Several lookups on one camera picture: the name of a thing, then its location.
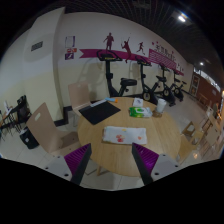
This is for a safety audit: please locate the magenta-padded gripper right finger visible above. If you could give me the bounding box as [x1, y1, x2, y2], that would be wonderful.
[131, 142, 183, 186]

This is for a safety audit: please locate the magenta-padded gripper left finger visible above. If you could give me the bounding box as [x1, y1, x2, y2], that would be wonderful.
[43, 142, 93, 186]

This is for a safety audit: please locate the white printed towel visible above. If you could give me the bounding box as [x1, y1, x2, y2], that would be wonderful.
[101, 125, 148, 146]

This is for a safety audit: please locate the light wooden chair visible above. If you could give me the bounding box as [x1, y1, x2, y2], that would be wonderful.
[175, 132, 199, 165]

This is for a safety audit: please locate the black waste bin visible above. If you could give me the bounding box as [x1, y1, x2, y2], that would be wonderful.
[18, 126, 41, 150]

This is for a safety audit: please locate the brown round coaster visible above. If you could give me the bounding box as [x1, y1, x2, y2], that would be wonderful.
[151, 110, 164, 119]

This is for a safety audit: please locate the group of wooden chairs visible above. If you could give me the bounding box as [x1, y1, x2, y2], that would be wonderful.
[181, 105, 224, 158]

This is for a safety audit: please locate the green wet wipes pack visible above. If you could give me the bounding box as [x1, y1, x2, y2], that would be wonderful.
[128, 106, 154, 119]

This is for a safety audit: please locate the white paper cup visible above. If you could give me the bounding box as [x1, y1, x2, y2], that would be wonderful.
[155, 98, 168, 114]

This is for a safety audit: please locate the black mouse pad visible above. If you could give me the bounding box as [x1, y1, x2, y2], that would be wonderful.
[78, 100, 122, 126]

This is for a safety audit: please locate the black desk with clutter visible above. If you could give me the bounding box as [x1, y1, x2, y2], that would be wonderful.
[0, 94, 33, 135]

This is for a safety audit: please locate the white tissue pack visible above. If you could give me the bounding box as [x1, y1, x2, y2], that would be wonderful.
[131, 97, 145, 108]

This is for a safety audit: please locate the plain plywood chair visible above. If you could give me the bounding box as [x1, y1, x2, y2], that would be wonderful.
[67, 81, 93, 118]

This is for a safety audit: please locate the black exercise bike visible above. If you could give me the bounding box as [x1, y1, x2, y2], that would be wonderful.
[134, 55, 168, 103]
[155, 63, 177, 108]
[96, 49, 139, 99]
[171, 69, 188, 103]

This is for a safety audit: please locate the blue and orange tube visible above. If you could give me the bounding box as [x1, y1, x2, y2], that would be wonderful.
[104, 96, 120, 104]

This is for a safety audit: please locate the plywood chair with handle hole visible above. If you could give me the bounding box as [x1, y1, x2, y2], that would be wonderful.
[25, 102, 82, 158]

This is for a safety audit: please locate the purple wall poster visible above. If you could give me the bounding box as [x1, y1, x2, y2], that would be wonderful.
[64, 52, 76, 61]

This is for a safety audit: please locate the orange wall sign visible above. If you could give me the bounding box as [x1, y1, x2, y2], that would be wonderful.
[66, 47, 79, 55]

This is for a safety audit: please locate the grey wall vent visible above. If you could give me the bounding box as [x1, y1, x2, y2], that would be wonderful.
[30, 40, 45, 53]

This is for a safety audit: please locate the white wall poster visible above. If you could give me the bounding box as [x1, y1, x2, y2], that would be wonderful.
[64, 35, 77, 49]

